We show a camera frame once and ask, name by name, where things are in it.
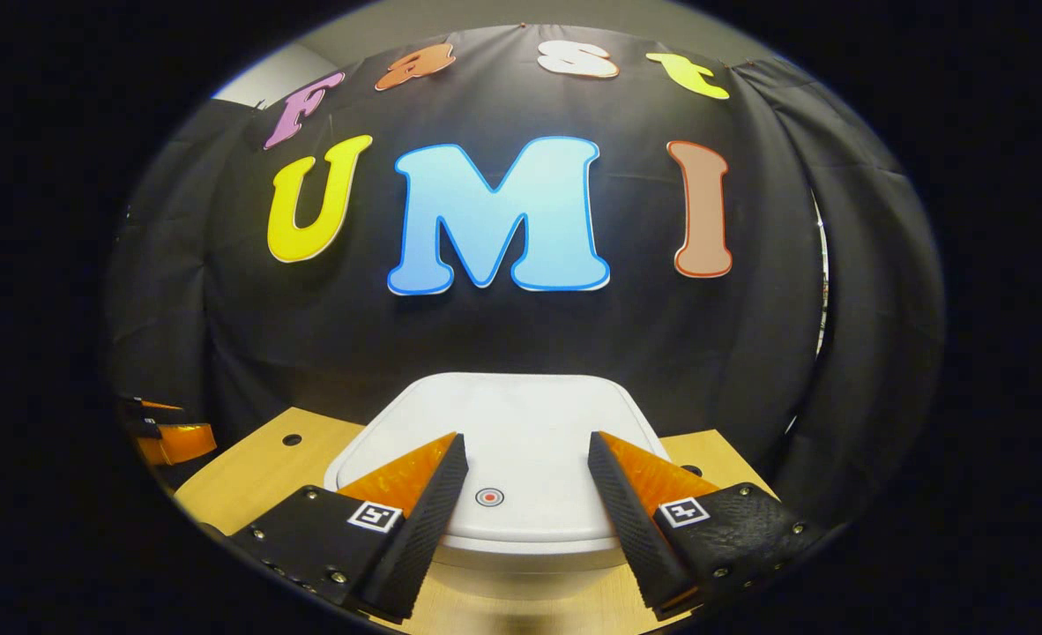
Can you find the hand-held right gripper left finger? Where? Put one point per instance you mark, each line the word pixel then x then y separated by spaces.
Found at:
pixel 428 538

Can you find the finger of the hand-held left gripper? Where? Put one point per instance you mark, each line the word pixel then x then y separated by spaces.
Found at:
pixel 142 410
pixel 182 444

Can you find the wooden desktop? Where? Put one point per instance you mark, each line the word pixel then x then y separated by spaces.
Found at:
pixel 256 476

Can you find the black backdrop cloth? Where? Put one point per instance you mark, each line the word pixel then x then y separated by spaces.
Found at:
pixel 521 335

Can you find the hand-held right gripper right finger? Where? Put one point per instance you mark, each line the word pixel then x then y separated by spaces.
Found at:
pixel 631 538

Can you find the white desktop garbage bin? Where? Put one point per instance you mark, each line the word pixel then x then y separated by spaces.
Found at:
pixel 521 423

